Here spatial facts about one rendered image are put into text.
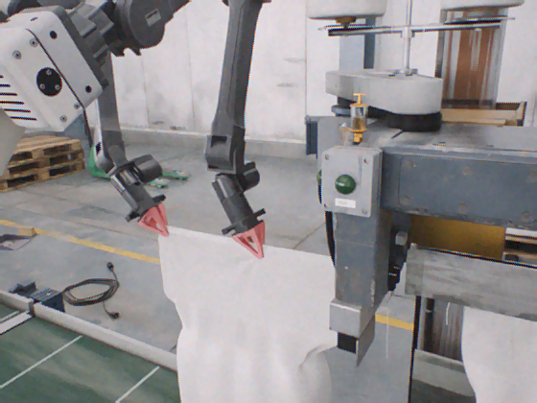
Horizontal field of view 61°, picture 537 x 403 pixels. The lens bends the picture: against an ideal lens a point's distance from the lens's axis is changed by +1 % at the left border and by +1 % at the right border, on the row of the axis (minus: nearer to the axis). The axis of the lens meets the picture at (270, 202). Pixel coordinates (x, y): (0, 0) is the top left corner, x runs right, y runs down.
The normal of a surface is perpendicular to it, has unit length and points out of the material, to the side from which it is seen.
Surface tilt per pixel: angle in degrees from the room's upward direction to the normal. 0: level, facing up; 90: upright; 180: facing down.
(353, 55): 90
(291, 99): 90
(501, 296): 90
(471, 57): 90
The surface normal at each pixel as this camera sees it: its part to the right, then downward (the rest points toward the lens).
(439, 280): -0.49, 0.29
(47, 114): 0.08, 0.69
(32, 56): 0.87, 0.13
